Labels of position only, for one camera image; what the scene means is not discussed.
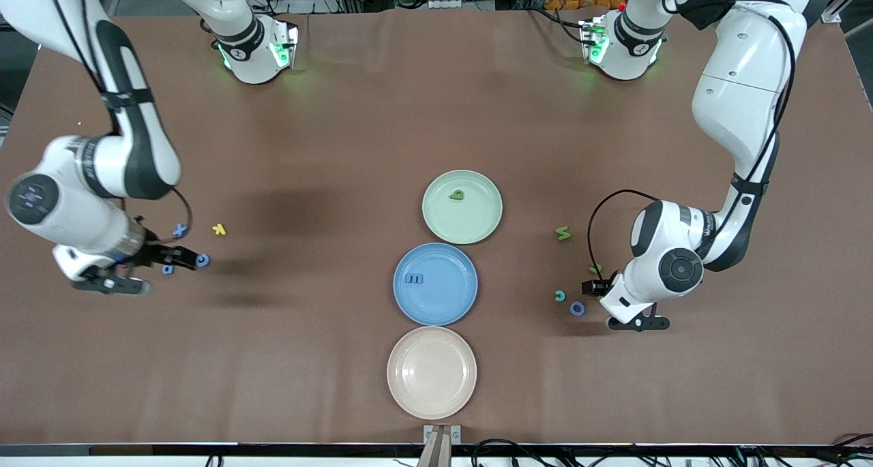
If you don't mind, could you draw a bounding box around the pale green plate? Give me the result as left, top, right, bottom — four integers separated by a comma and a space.
421, 169, 504, 245

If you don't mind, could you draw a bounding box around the aluminium frame profile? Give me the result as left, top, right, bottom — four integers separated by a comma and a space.
822, 0, 873, 25

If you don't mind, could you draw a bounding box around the brown table cover sheet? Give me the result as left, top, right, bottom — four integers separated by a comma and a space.
0, 7, 873, 447

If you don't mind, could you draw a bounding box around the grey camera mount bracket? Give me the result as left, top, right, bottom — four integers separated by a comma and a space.
416, 423, 463, 467

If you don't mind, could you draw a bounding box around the beige plate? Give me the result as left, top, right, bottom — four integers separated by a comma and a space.
386, 326, 478, 421

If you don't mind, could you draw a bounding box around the black floor cable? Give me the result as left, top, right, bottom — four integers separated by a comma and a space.
471, 438, 546, 467

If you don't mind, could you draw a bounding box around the black table edge rail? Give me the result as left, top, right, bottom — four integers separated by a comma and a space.
0, 442, 873, 458

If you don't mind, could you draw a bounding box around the blue plate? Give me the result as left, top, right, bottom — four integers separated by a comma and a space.
393, 242, 479, 327

